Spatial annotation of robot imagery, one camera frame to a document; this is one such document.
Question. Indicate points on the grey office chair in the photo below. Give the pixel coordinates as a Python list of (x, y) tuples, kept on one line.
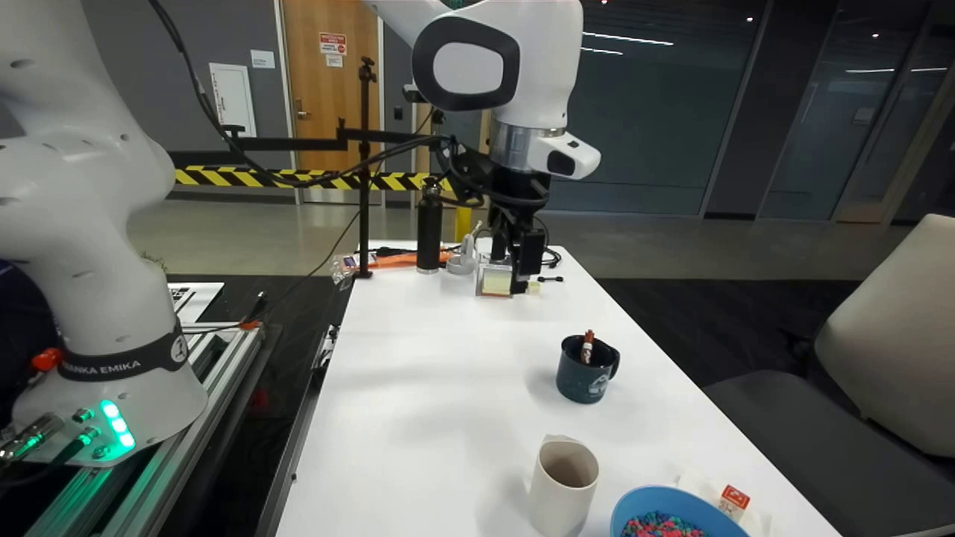
[(896, 337)]

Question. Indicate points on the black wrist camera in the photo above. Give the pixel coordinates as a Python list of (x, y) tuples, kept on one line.
[(467, 169)]

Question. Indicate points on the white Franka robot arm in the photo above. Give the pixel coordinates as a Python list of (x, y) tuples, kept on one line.
[(89, 199)]

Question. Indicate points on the dark blue enamel mug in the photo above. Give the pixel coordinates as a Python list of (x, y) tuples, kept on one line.
[(583, 384)]

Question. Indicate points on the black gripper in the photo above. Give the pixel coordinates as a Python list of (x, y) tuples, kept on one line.
[(516, 203)]

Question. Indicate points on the black cylinder bottle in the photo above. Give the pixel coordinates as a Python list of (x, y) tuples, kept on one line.
[(431, 227)]

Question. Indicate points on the yellow black caution barrier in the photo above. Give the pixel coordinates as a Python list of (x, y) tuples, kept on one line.
[(286, 181)]

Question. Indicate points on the yellow bottle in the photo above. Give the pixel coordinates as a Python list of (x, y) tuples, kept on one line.
[(464, 226)]

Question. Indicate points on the cream ceramic mug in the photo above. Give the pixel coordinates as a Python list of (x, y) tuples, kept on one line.
[(555, 502)]

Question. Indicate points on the red and white marker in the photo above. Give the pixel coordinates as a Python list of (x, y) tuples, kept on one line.
[(589, 346)]

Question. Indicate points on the white wall panel box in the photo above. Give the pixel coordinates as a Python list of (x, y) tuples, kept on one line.
[(231, 100)]

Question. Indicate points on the blue bowl with colourful candies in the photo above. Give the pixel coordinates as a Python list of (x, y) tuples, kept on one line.
[(667, 516)]

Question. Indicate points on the yellow sticky note pad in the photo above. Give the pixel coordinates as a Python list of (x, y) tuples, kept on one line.
[(497, 281)]

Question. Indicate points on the red white door sign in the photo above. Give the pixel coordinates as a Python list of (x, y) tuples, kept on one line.
[(332, 48)]

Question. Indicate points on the aluminium rail frame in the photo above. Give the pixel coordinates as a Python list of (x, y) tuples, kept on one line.
[(197, 397)]

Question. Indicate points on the black camera stand with boom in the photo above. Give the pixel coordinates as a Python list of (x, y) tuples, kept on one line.
[(365, 199)]

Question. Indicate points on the wooden door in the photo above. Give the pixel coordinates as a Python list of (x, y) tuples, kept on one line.
[(314, 109)]

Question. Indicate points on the orange tool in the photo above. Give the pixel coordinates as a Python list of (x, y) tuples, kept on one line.
[(405, 261)]

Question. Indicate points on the clear plastic snack wrapper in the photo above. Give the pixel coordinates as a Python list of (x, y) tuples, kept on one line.
[(737, 499)]

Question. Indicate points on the clear plastic container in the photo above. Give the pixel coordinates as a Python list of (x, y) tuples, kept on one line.
[(467, 264)]

